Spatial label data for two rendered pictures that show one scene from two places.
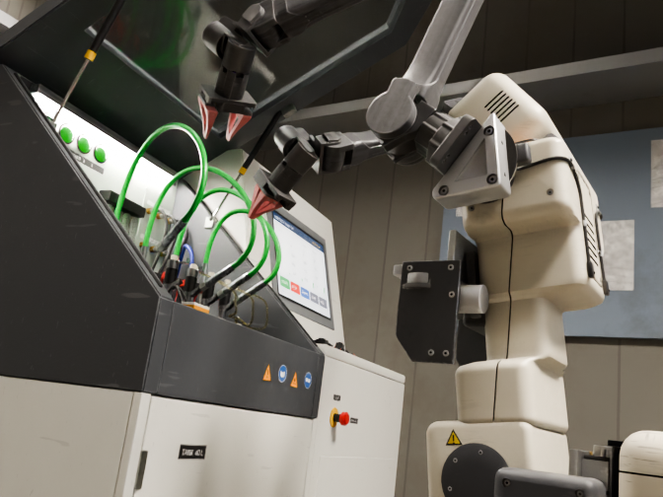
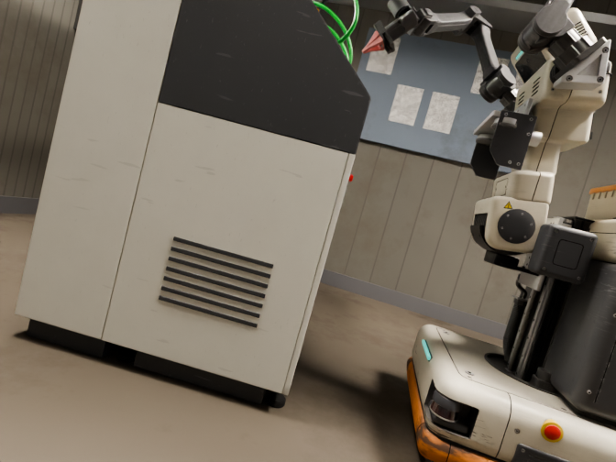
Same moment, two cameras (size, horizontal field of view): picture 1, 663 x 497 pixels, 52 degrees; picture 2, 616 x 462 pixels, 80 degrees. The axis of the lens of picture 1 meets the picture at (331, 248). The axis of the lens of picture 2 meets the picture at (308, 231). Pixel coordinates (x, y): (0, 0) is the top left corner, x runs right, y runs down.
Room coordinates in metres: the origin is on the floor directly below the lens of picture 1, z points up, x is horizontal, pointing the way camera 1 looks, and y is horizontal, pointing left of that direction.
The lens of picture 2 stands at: (0.20, 0.74, 0.63)
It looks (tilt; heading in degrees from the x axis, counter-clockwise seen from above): 4 degrees down; 338
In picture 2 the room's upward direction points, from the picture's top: 15 degrees clockwise
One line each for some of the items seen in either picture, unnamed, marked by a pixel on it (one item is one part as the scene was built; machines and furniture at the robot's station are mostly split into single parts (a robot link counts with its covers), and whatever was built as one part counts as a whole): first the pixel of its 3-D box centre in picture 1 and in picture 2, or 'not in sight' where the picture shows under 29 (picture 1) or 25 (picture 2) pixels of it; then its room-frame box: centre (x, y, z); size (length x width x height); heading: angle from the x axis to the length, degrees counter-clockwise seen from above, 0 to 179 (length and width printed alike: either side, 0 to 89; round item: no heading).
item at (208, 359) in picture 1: (246, 369); not in sight; (1.46, 0.15, 0.87); 0.62 x 0.04 x 0.16; 155
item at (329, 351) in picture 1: (337, 364); not in sight; (2.13, -0.07, 0.96); 0.70 x 0.22 x 0.03; 155
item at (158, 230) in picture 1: (154, 247); not in sight; (1.89, 0.50, 1.20); 0.13 x 0.03 x 0.31; 155
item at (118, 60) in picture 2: not in sight; (195, 145); (2.07, 0.63, 0.75); 1.40 x 0.28 x 1.50; 155
